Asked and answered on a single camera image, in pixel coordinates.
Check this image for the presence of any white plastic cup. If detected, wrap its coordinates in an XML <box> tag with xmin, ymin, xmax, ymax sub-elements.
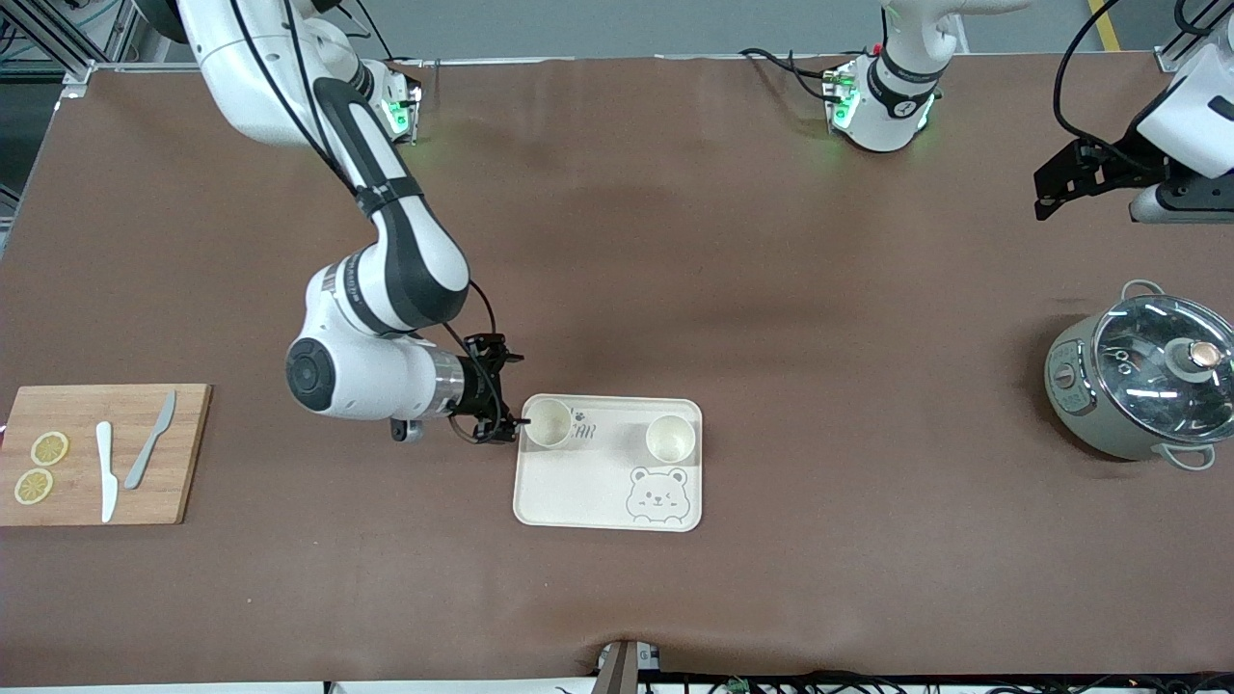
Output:
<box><xmin>646</xmin><ymin>414</ymin><xmax>697</xmax><ymax>466</ymax></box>
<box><xmin>523</xmin><ymin>398</ymin><xmax>575</xmax><ymax>451</ymax></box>

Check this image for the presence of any cream bear print tray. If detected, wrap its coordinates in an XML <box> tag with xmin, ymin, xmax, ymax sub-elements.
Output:
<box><xmin>512</xmin><ymin>394</ymin><xmax>704</xmax><ymax>533</ymax></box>

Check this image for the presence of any grey pot glass lid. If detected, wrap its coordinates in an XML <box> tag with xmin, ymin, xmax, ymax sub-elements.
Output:
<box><xmin>1044</xmin><ymin>279</ymin><xmax>1234</xmax><ymax>473</ymax></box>

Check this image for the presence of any wooden cutting board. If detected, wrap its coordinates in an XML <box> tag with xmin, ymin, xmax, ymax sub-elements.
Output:
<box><xmin>0</xmin><ymin>384</ymin><xmax>213</xmax><ymax>527</ymax></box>

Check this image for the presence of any grey plastic knife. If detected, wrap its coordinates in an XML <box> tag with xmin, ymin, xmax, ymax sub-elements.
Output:
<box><xmin>123</xmin><ymin>389</ymin><xmax>178</xmax><ymax>492</ymax></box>

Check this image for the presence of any white plastic knife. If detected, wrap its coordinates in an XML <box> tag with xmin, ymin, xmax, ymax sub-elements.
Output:
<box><xmin>95</xmin><ymin>421</ymin><xmax>120</xmax><ymax>524</ymax></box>

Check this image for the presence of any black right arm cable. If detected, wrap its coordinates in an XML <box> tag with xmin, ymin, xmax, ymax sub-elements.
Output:
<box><xmin>227</xmin><ymin>0</ymin><xmax>510</xmax><ymax>446</ymax></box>

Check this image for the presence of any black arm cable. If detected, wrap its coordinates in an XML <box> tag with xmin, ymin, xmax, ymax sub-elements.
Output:
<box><xmin>227</xmin><ymin>0</ymin><xmax>510</xmax><ymax>446</ymax></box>
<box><xmin>1052</xmin><ymin>0</ymin><xmax>1234</xmax><ymax>153</ymax></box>

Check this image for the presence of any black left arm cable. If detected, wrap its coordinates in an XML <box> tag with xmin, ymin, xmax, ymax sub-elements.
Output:
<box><xmin>1052</xmin><ymin>0</ymin><xmax>1234</xmax><ymax>153</ymax></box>

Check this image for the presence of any aluminium frame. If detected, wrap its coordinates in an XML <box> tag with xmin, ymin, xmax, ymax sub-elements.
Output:
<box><xmin>0</xmin><ymin>0</ymin><xmax>208</xmax><ymax>99</ymax></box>

